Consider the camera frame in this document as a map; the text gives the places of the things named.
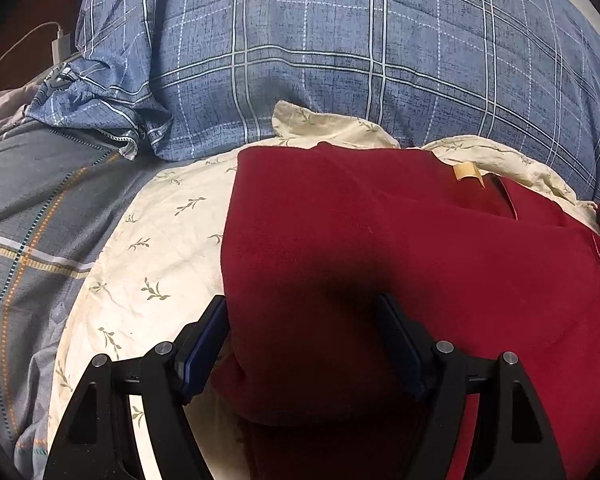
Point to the grey plaid bed sheet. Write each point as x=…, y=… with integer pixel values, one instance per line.
x=35, y=240

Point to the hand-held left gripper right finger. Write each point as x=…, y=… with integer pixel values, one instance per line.
x=404, y=355

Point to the white charger plug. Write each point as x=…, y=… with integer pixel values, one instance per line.
x=60, y=45

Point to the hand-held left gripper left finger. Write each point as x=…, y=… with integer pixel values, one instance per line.
x=197, y=360

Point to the blue plaid pillow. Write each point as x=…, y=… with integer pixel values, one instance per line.
x=360, y=55

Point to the dark red garment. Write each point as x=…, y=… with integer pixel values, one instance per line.
x=380, y=240

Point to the cream leaf-print cloth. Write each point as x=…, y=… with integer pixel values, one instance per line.
x=150, y=270

